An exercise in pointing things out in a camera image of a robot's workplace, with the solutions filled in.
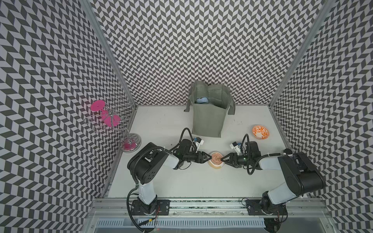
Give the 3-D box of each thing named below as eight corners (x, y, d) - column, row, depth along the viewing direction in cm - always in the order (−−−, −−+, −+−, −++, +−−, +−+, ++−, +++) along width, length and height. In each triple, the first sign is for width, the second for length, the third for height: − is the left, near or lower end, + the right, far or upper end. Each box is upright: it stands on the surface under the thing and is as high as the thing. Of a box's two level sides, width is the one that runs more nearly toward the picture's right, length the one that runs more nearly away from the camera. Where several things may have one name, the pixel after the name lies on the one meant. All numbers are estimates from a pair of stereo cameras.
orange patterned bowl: (249, 135, 102) (251, 131, 99) (253, 126, 107) (255, 122, 103) (265, 141, 99) (268, 138, 95) (268, 133, 103) (270, 129, 100)
